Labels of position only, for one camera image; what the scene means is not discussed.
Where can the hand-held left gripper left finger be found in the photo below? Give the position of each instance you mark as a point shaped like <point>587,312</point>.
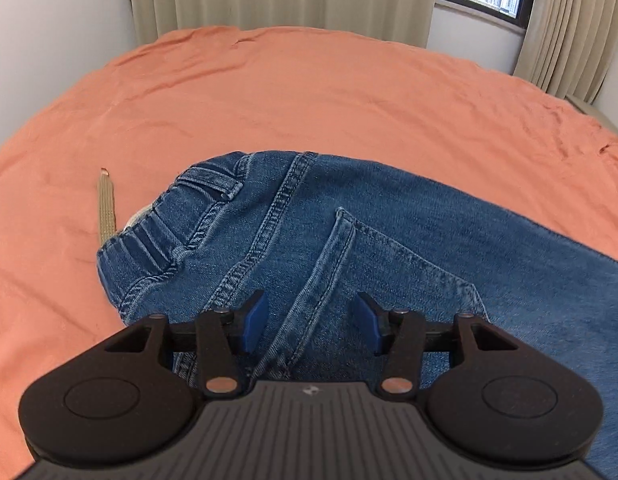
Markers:
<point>254,324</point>

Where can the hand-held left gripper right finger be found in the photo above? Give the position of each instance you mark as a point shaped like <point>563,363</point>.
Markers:
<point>368,324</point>

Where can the beige nightstand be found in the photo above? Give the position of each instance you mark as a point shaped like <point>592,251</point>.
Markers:
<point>596,110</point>

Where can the blue denim pants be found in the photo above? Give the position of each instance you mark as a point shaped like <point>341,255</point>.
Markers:
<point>389,220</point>

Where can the narrow beige curtain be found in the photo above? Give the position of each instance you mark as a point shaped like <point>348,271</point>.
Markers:
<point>569,25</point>

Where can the bed with orange sheet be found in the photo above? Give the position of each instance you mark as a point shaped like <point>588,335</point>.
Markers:
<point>289,100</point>

